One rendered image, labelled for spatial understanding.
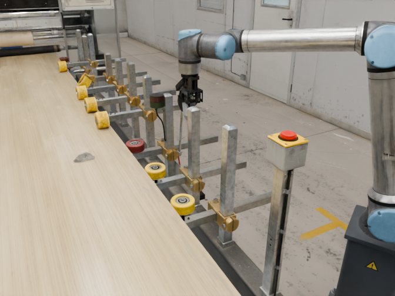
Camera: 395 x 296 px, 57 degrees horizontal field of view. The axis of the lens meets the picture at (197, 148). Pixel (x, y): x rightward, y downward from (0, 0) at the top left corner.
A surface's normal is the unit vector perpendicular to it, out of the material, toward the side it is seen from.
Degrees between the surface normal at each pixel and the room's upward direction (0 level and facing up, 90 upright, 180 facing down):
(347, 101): 90
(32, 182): 0
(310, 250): 0
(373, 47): 83
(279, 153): 90
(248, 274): 0
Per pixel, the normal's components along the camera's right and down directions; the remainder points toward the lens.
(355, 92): -0.88, 0.21
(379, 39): -0.47, 0.27
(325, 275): 0.00, -0.90
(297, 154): 0.45, 0.39
